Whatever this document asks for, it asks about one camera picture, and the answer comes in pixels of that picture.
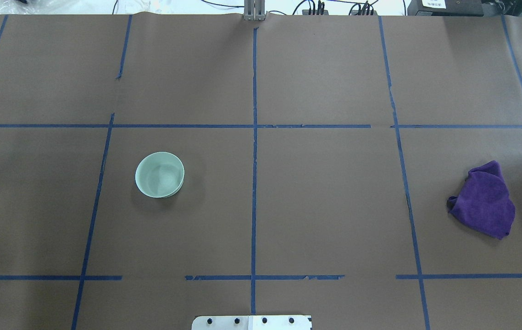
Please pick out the purple cloth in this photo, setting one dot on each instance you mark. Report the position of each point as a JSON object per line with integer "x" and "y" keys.
{"x": 483, "y": 202}

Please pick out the mint green bowl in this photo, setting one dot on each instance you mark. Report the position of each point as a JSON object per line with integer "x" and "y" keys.
{"x": 160, "y": 175}

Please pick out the aluminium frame post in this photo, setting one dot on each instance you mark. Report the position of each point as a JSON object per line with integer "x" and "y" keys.
{"x": 254, "y": 10}

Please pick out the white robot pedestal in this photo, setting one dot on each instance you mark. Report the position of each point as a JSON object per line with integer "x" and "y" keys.
{"x": 253, "y": 322}

